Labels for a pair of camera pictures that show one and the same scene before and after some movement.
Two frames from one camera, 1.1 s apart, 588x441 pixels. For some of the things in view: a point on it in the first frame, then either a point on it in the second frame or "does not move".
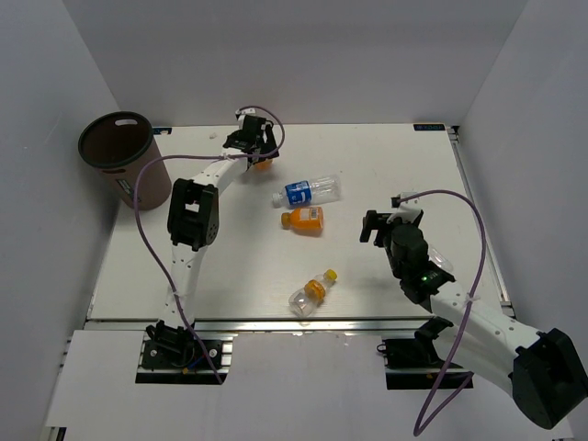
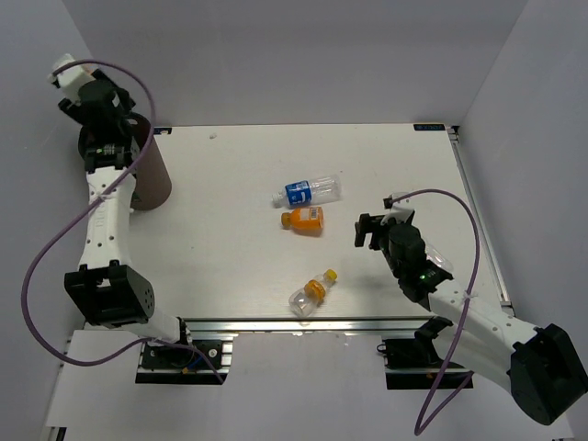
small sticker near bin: [158, 130] does not move
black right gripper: [372, 221] does not move
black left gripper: [267, 148] to [76, 112]
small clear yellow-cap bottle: [304, 301] does not move
